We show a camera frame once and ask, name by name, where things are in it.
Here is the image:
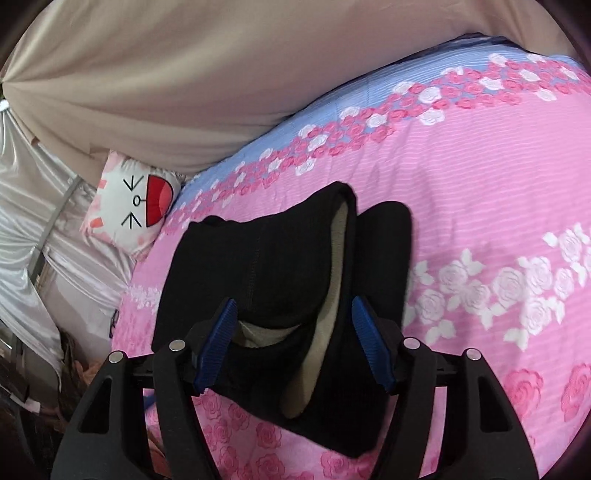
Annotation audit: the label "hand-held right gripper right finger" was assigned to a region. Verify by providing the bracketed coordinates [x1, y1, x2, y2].
[352, 295, 539, 480]

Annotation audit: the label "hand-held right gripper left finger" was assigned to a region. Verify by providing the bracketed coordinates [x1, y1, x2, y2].
[51, 298, 238, 480]

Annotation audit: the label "pink floral bed sheet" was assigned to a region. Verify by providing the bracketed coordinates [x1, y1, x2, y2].
[111, 39, 591, 480]

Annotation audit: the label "silver satin curtain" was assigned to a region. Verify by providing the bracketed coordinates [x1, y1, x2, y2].
[0, 99, 137, 370]

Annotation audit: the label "black pants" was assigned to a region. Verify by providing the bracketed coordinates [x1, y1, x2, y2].
[151, 181, 413, 446]

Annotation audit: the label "beige curtain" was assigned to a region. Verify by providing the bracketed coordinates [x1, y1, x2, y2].
[0, 0, 568, 181]

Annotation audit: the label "cat face pillow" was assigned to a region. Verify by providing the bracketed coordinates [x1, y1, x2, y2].
[82, 152, 182, 256]

